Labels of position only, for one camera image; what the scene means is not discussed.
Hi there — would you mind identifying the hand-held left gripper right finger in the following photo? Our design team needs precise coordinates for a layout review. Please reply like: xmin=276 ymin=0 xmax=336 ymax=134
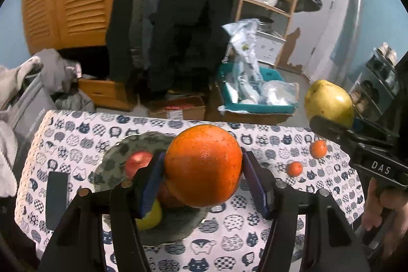
xmin=240 ymin=151 xmax=372 ymax=272

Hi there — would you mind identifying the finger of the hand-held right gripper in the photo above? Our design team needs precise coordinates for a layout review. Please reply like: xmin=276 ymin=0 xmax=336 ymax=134
xmin=351 ymin=117 xmax=397 ymax=145
xmin=309 ymin=115 xmax=396 ymax=155

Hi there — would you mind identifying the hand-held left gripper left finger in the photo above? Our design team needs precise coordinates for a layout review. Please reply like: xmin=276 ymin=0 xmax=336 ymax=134
xmin=38 ymin=151 xmax=166 ymax=272

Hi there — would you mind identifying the red apple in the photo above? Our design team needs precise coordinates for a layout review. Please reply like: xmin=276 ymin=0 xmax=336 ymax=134
xmin=124 ymin=151 xmax=154 ymax=178

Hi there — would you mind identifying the yellow lemon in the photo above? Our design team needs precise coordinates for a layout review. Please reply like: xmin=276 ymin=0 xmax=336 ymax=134
xmin=135 ymin=199 xmax=163 ymax=232

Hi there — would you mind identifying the yellow-green pear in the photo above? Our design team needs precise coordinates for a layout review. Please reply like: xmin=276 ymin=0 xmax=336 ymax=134
xmin=304 ymin=80 xmax=355 ymax=128

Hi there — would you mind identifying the green patterned glass plate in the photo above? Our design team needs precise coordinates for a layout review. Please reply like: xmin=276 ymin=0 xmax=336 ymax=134
xmin=92 ymin=132 xmax=208 ymax=246

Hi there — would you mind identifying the large orange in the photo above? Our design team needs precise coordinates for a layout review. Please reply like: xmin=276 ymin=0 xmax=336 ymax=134
xmin=163 ymin=125 xmax=243 ymax=208

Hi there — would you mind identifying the person's right hand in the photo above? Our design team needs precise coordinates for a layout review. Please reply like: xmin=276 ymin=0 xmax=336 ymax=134
xmin=362 ymin=178 xmax=408 ymax=258

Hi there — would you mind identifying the shoe rack with shoes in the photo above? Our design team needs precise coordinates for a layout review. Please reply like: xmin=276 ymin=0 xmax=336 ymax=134
xmin=347 ymin=43 xmax=402 ymax=123

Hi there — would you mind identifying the cat print tablecloth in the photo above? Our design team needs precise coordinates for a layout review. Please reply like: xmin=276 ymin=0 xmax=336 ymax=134
xmin=14 ymin=109 xmax=365 ymax=272

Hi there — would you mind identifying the clear plastic bag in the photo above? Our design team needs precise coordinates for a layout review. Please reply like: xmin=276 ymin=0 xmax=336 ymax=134
xmin=260 ymin=80 xmax=300 ymax=106

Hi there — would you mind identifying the teal storage box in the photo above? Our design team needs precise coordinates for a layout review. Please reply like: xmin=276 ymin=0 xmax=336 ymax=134
xmin=217 ymin=63 xmax=298 ymax=115

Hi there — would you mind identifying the flat cardboard box red label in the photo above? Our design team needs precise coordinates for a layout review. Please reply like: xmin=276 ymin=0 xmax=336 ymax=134
xmin=147 ymin=96 xmax=207 ymax=122

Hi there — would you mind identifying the dark blue rectangular object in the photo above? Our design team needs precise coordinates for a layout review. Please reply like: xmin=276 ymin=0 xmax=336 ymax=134
xmin=45 ymin=172 xmax=69 ymax=229

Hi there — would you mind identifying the white printed storage box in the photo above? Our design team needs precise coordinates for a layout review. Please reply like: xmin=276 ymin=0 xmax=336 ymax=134
xmin=255 ymin=28 xmax=286 ymax=65

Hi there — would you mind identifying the wooden drawer unit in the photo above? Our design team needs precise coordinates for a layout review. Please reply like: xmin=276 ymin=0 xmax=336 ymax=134
xmin=78 ymin=78 xmax=134 ymax=111

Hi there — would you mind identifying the white and blue plastic bag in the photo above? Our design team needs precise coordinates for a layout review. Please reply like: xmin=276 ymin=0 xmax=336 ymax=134
xmin=222 ymin=19 xmax=265 ymax=103

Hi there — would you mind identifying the white door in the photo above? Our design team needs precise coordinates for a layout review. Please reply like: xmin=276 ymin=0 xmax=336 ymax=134
xmin=314 ymin=0 xmax=364 ymax=81

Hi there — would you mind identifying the large steel pot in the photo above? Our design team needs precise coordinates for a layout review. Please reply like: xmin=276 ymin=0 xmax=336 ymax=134
xmin=255 ymin=17 xmax=275 ymax=33

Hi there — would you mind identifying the dark hanging bag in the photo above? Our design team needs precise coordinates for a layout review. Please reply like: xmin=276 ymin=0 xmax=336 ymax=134
xmin=296 ymin=0 xmax=323 ymax=13

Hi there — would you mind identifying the grey fabric bag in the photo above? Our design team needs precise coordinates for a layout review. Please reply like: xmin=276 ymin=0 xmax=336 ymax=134
xmin=0 ymin=74 xmax=59 ymax=164

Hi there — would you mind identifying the grey clothes pile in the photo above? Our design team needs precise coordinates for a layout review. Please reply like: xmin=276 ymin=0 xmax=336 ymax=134
xmin=38 ymin=49 xmax=96 ymax=111

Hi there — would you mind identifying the black hanging coat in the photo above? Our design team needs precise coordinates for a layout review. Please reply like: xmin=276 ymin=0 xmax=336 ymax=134
xmin=105 ymin=0 xmax=235 ymax=94

